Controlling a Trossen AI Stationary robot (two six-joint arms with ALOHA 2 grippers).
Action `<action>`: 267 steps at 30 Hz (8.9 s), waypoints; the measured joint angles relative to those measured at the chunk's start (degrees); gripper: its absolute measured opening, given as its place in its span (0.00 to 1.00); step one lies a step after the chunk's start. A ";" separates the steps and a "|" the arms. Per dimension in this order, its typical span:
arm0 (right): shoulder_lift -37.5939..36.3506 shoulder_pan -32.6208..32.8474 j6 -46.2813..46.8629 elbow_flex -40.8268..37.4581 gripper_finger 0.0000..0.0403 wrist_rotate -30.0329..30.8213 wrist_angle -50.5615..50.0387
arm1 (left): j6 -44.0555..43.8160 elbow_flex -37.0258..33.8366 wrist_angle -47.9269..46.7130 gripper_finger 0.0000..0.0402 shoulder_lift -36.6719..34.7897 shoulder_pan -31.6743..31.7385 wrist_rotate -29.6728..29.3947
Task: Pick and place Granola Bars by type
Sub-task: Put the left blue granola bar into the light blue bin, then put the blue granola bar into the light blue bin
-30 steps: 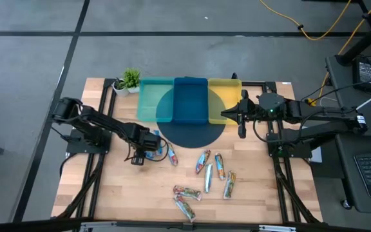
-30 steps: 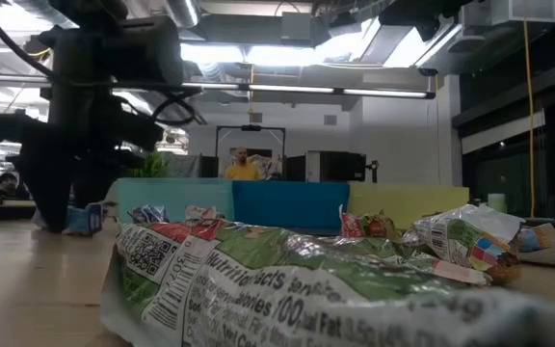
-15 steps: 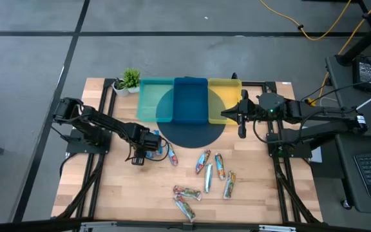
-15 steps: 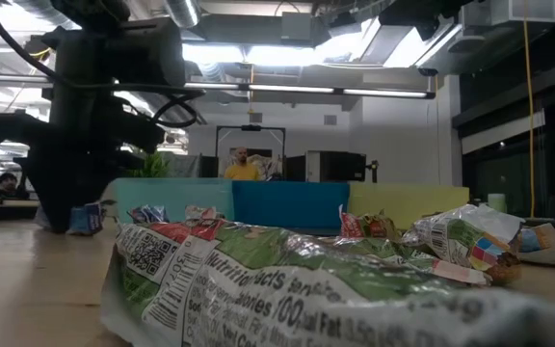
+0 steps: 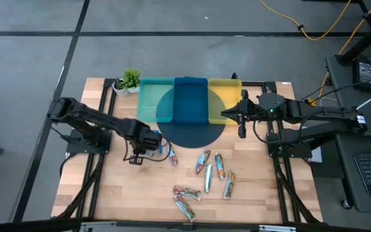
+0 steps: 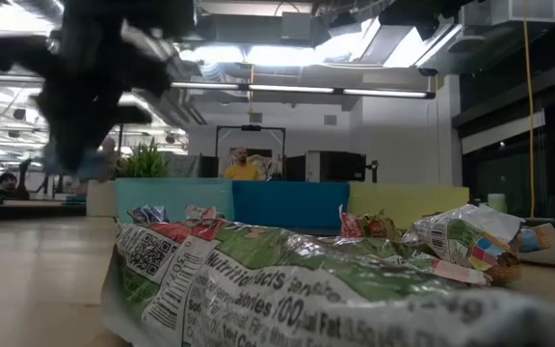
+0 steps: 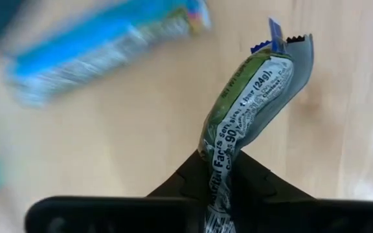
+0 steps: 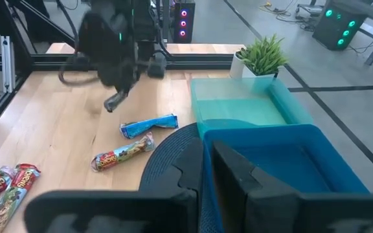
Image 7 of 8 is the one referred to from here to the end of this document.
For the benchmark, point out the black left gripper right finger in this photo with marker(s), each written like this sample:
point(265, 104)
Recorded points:
point(264, 186)

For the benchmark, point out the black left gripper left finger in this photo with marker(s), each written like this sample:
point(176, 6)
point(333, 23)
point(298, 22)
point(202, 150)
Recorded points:
point(186, 181)

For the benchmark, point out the blue green granola bar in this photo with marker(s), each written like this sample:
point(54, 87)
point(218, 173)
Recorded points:
point(254, 97)
point(92, 42)

